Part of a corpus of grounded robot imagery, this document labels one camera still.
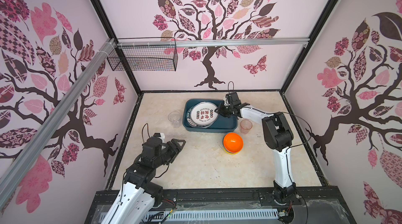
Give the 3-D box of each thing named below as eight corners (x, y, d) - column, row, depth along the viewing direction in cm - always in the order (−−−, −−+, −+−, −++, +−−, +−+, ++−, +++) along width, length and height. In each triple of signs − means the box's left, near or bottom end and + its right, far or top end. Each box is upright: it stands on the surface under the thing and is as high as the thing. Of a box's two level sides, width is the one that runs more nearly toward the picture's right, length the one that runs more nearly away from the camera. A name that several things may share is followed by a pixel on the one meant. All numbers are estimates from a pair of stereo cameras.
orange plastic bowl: (223, 156, 89) (225, 148, 80) (222, 141, 95) (224, 132, 86) (240, 156, 89) (244, 148, 80) (238, 141, 95) (241, 132, 86)
